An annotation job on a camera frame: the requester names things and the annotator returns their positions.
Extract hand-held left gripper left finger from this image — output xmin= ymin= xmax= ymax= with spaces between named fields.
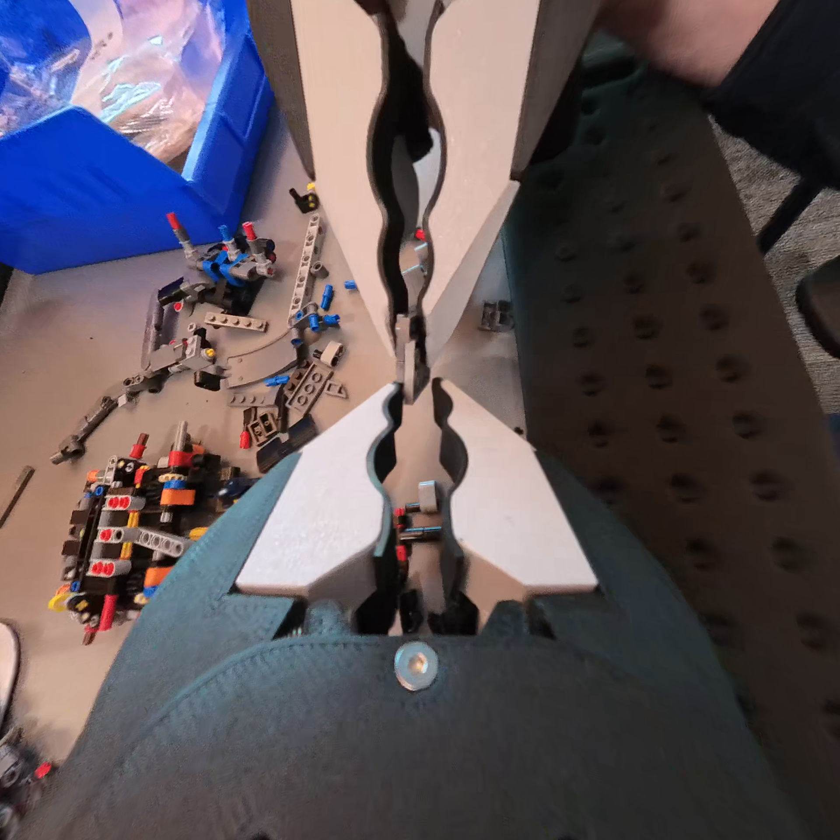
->
xmin=234 ymin=382 xmax=403 ymax=635

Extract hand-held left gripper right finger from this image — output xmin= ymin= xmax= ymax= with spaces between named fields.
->
xmin=433 ymin=379 xmax=599 ymax=635

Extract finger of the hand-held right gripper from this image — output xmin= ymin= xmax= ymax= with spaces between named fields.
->
xmin=289 ymin=0 xmax=413 ymax=368
xmin=420 ymin=0 xmax=547 ymax=370

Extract person's right forearm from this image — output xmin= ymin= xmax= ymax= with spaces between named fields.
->
xmin=705 ymin=0 xmax=840 ymax=175

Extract black lego connectors red pins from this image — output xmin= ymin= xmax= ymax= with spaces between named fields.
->
xmin=392 ymin=502 xmax=442 ymax=567

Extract dark grey studded lego plate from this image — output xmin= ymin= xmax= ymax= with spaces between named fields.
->
xmin=282 ymin=360 xmax=336 ymax=416
xmin=205 ymin=311 xmax=270 ymax=333

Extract long light grey lego beam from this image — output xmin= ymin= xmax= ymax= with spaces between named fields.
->
xmin=287 ymin=213 xmax=328 ymax=329

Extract blue lego suspension assembly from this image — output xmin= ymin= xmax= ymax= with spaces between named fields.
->
xmin=166 ymin=211 xmax=278 ymax=311

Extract dark grey curved lego panel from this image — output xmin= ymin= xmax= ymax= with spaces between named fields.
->
xmin=226 ymin=328 xmax=307 ymax=389

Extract multicoloured lego chassis assembly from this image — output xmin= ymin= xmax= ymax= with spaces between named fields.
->
xmin=49 ymin=423 xmax=252 ymax=645

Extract grey lego connector blue pins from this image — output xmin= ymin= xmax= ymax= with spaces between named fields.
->
xmin=292 ymin=302 xmax=341 ymax=343

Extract dark brown lego bar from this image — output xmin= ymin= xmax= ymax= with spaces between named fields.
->
xmin=0 ymin=466 xmax=35 ymax=530

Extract grey lego gearbox assembly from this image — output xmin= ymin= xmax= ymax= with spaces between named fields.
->
xmin=0 ymin=722 xmax=55 ymax=816

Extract person's right hand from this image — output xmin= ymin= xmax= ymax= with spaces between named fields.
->
xmin=594 ymin=0 xmax=780 ymax=88

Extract empty clear plastic bags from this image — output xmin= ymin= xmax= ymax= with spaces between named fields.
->
xmin=0 ymin=0 xmax=248 ymax=173

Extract black perforated panel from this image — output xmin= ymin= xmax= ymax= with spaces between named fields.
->
xmin=504 ymin=33 xmax=840 ymax=756

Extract blue plastic bin with label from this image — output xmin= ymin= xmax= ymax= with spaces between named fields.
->
xmin=0 ymin=0 xmax=277 ymax=275

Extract black chair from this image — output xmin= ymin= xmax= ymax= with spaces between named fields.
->
xmin=758 ymin=177 xmax=840 ymax=349

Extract dark grey lego link chain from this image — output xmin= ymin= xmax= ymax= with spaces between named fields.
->
xmin=51 ymin=374 xmax=153 ymax=467

